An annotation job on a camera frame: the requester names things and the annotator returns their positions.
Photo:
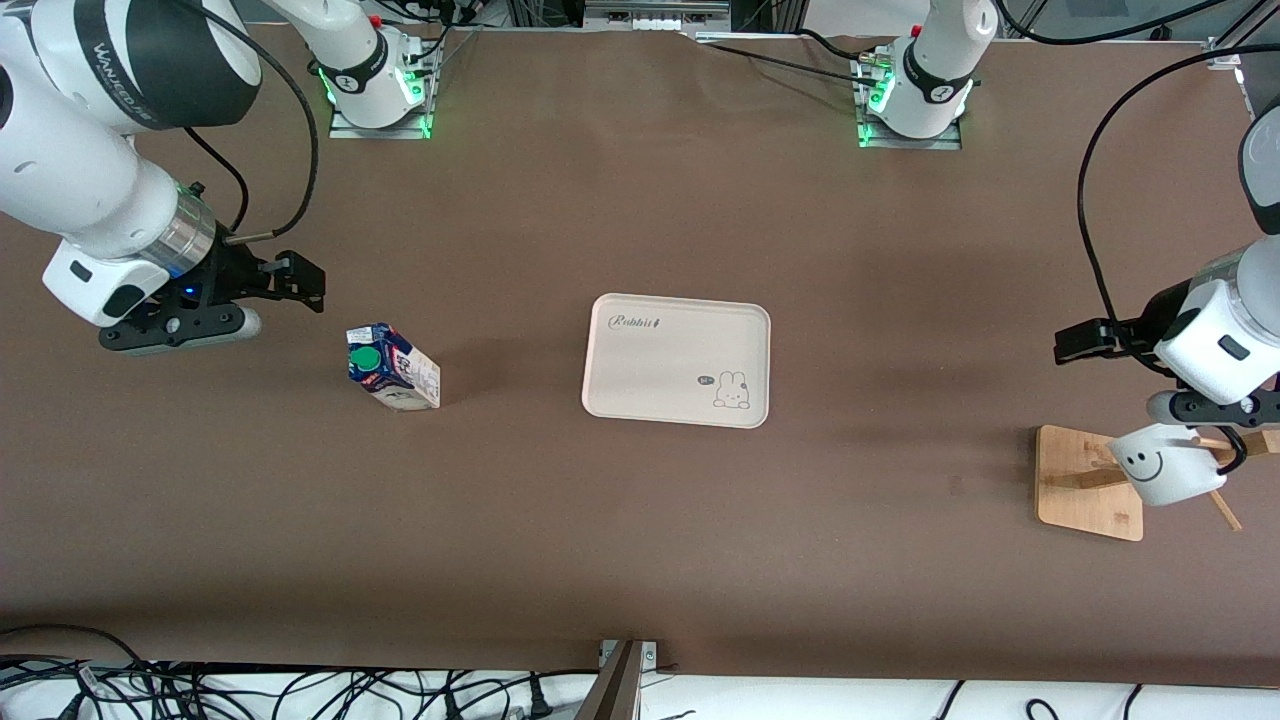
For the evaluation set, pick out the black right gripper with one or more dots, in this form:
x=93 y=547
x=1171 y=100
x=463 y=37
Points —
x=232 y=272

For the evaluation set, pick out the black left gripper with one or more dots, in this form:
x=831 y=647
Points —
x=1137 y=330

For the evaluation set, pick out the blue milk carton green cap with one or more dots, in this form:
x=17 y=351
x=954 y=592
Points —
x=395 y=375

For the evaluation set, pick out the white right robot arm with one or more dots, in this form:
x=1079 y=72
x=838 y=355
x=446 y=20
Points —
x=90 y=190

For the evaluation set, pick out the wooden cup rack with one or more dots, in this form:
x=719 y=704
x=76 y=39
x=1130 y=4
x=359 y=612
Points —
x=1075 y=505

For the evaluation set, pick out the cream rabbit print tray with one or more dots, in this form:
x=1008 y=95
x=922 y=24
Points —
x=660 y=370

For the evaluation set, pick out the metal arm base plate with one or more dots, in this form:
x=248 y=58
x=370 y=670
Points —
x=915 y=143
x=380 y=132

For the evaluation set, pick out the small metal mount bracket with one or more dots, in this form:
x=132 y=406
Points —
x=650 y=655

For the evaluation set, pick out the dark camera mount post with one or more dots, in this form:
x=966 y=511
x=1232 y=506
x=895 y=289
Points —
x=615 y=690

